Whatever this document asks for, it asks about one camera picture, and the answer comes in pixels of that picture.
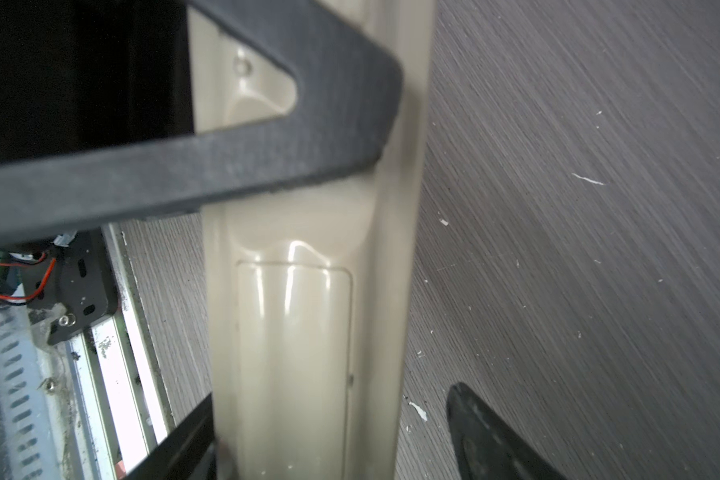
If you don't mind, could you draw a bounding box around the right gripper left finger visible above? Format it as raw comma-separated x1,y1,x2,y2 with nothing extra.
125,394,216,480

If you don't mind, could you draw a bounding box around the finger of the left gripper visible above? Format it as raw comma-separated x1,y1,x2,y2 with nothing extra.
0,1,403,246

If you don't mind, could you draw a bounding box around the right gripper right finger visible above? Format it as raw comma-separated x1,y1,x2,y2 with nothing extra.
446,382,564,480

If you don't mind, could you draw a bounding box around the white remote control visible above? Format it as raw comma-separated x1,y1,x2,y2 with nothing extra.
201,1,435,479

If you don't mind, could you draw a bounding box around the beige battery cover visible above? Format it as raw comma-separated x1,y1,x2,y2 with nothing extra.
237,264,352,479

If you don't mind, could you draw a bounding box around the slotted cable duct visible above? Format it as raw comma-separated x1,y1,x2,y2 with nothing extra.
0,309,61,479

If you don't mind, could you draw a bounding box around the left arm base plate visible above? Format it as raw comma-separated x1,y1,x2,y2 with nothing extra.
26,229,120,347

